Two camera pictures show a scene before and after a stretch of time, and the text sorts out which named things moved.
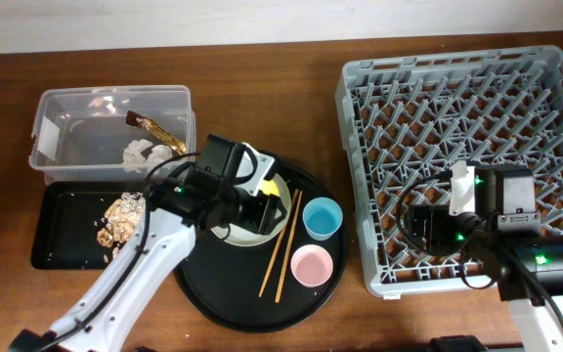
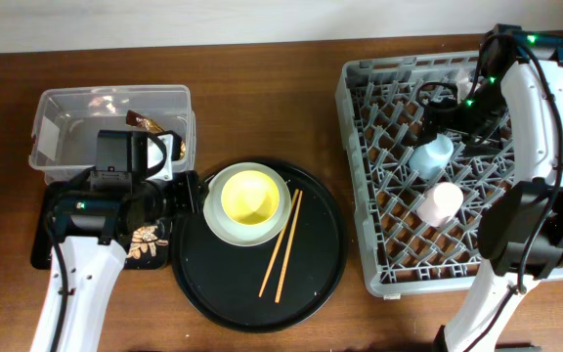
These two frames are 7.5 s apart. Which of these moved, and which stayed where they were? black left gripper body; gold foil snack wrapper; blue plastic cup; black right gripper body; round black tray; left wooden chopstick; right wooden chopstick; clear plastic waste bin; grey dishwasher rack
Moved: blue plastic cup; black left gripper body; black right gripper body
Stayed: left wooden chopstick; round black tray; clear plastic waste bin; gold foil snack wrapper; right wooden chopstick; grey dishwasher rack
